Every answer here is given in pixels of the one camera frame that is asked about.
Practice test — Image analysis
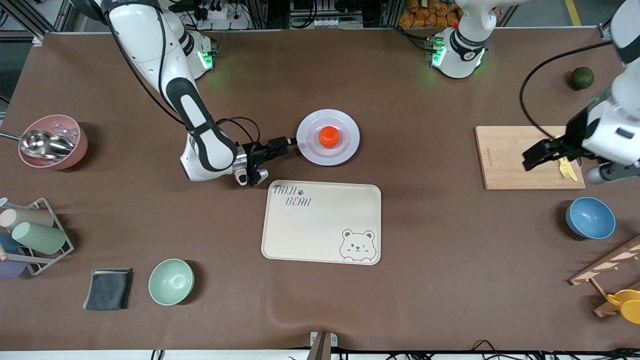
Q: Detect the beige cup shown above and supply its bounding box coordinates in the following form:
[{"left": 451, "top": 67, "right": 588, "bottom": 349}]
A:
[{"left": 0, "top": 207, "right": 55, "bottom": 231}]

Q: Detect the purple cup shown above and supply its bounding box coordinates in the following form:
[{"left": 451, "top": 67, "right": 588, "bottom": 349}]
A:
[{"left": 0, "top": 259, "right": 27, "bottom": 279}]

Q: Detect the blue cup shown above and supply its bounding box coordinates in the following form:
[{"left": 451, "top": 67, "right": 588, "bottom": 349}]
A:
[{"left": 0, "top": 232, "right": 21, "bottom": 254}]

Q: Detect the white round plate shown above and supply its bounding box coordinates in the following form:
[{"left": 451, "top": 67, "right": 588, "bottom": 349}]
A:
[{"left": 296, "top": 109, "right": 361, "bottom": 167}]

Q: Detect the grey wire cup rack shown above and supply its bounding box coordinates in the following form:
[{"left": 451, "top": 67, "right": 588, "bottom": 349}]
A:
[{"left": 0, "top": 197, "right": 75, "bottom": 276}]

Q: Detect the light green cup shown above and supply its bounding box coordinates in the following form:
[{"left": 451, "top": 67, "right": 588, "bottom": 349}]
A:
[{"left": 11, "top": 221, "right": 67, "bottom": 255}]

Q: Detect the wooden drying rack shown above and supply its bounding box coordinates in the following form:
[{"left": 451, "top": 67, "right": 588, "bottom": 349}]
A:
[{"left": 568, "top": 235, "right": 640, "bottom": 318}]

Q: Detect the white power strip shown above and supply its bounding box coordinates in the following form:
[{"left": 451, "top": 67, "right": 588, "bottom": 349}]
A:
[{"left": 197, "top": 0, "right": 251, "bottom": 31}]

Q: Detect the yellow mug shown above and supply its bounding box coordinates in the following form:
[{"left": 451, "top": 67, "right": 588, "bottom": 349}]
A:
[{"left": 606, "top": 289, "right": 640, "bottom": 325}]

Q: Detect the metal scoop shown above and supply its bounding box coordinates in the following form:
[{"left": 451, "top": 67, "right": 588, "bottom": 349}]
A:
[{"left": 0, "top": 129, "right": 76, "bottom": 161}]

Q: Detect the wooden cutting board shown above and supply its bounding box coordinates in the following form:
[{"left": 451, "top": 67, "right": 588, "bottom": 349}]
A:
[{"left": 474, "top": 125, "right": 586, "bottom": 191}]

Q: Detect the light green bowl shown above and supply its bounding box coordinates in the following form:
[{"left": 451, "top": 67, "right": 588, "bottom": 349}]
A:
[{"left": 148, "top": 258, "right": 195, "bottom": 306}]

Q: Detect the cream tray with bear print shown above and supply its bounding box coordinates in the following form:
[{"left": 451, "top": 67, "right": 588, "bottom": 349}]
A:
[{"left": 261, "top": 179, "right": 382, "bottom": 266}]

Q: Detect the brown table mat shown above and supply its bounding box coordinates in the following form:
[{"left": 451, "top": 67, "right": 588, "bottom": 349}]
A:
[{"left": 0, "top": 27, "right": 640, "bottom": 352}]

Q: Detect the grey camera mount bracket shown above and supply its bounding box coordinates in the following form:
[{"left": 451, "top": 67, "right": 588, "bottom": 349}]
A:
[{"left": 306, "top": 331, "right": 338, "bottom": 360}]

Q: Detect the dark grey folded cloth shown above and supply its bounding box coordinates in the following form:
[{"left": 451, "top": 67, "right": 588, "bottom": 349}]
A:
[{"left": 82, "top": 268, "right": 134, "bottom": 312}]

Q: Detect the bag of orange buns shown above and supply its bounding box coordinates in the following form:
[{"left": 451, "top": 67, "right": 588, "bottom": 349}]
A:
[{"left": 398, "top": 0, "right": 463, "bottom": 29}]

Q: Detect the blue bowl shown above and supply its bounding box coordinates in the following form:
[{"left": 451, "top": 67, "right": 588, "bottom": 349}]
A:
[{"left": 565, "top": 196, "right": 617, "bottom": 240}]

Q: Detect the orange mandarin fruit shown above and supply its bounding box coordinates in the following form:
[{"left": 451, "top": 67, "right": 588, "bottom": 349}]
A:
[{"left": 318, "top": 126, "right": 341, "bottom": 149}]

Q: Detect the dark green round fruit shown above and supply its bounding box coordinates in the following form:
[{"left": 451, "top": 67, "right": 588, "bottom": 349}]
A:
[{"left": 571, "top": 66, "right": 595, "bottom": 91}]

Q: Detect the pink bowl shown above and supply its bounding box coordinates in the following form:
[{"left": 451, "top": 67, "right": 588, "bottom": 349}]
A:
[{"left": 18, "top": 114, "right": 89, "bottom": 171}]

